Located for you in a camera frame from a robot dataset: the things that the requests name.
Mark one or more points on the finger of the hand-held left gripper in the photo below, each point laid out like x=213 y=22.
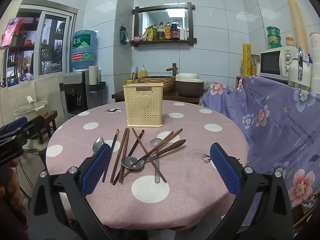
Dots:
x=17 y=124
x=33 y=128

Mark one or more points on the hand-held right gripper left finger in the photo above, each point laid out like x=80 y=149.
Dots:
x=96 y=170

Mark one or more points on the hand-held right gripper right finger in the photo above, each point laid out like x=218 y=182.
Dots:
x=225 y=170

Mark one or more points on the steel spoon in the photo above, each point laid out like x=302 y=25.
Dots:
x=98 y=142

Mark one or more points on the brown wooden chopstick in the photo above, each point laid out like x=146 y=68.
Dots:
x=120 y=152
x=170 y=137
x=140 y=141
x=125 y=150

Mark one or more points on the dark chopstick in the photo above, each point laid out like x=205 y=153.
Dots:
x=114 y=140
x=136 y=143

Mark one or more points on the matte grey spoon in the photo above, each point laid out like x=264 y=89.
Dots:
x=155 y=142

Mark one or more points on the beige perforated utensil holder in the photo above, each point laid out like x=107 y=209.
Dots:
x=142 y=115

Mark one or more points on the person's left forearm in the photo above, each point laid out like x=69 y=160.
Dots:
x=10 y=205

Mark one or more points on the person's left hand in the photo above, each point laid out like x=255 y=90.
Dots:
x=13 y=164

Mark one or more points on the wooden stool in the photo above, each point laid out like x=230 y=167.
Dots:
x=48 y=121

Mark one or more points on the white pot with glass lid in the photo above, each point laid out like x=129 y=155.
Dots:
x=31 y=106

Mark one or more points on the pink polka dot tablecloth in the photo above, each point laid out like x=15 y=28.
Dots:
x=187 y=180

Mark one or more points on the beige cloth cover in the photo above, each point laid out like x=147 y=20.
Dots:
x=45 y=90

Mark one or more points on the water dispenser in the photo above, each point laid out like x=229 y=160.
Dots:
x=75 y=97

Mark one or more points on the purple floral cloth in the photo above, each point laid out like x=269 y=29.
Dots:
x=275 y=130

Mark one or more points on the dark wooden display shelf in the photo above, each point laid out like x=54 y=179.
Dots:
x=22 y=60

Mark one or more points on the window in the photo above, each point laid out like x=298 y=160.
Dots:
x=53 y=55

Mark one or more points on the blue water bottle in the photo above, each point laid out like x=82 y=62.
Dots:
x=83 y=55

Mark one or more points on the red printed bag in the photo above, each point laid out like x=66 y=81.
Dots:
x=11 y=33

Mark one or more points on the brown pot with cream lid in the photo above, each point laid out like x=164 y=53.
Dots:
x=188 y=86

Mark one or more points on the yellow cup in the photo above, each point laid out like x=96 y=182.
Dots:
x=129 y=82

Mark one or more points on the woven basin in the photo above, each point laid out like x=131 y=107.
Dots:
x=167 y=83

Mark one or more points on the yellow soap dispenser bottle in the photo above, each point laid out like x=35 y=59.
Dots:
x=143 y=72

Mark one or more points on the yellow roll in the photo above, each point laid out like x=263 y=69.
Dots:
x=246 y=60

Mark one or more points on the bronze faucet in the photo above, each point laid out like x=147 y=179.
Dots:
x=174 y=68

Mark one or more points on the white microwave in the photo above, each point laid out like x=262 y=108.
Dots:
x=270 y=62

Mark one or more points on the green hanging packet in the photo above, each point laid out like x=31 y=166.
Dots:
x=124 y=36

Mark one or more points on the pink bowl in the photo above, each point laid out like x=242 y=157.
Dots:
x=137 y=39

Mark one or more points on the green jar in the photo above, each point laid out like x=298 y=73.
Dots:
x=273 y=37

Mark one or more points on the white bottle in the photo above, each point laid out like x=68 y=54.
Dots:
x=183 y=33

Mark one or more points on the small paper cup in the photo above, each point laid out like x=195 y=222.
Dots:
x=290 y=40

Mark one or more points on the yellow bag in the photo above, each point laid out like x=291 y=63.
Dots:
x=150 y=33

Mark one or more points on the dark soy sauce bottle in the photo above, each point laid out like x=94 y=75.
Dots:
x=175 y=31

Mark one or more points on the yellow oil bottle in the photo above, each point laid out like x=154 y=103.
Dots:
x=155 y=33

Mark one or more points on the brown sauce bottle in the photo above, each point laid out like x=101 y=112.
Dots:
x=161 y=32

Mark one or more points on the tall stack of paper cups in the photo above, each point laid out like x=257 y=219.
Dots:
x=297 y=22

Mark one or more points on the teal wall holder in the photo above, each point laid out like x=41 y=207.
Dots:
x=98 y=86

